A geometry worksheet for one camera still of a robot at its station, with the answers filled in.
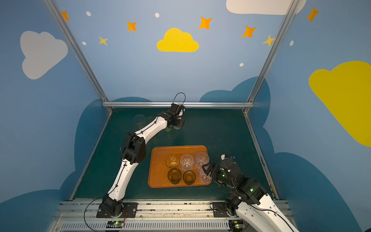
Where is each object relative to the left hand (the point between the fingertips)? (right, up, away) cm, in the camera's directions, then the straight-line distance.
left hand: (182, 121), depth 103 cm
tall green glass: (-24, +1, -4) cm, 24 cm away
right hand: (+14, -25, -31) cm, 42 cm away
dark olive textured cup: (-4, -33, -19) cm, 38 cm away
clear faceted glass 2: (+12, -25, -13) cm, 30 cm away
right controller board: (+28, -53, -32) cm, 68 cm away
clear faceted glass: (+3, -27, -12) cm, 30 cm away
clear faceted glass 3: (+13, -34, -19) cm, 41 cm away
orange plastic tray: (-15, -31, -14) cm, 37 cm away
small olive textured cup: (+5, -34, -19) cm, 39 cm away
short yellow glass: (-6, -26, -13) cm, 30 cm away
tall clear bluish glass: (-32, 0, +1) cm, 32 cm away
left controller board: (-33, -52, -33) cm, 70 cm away
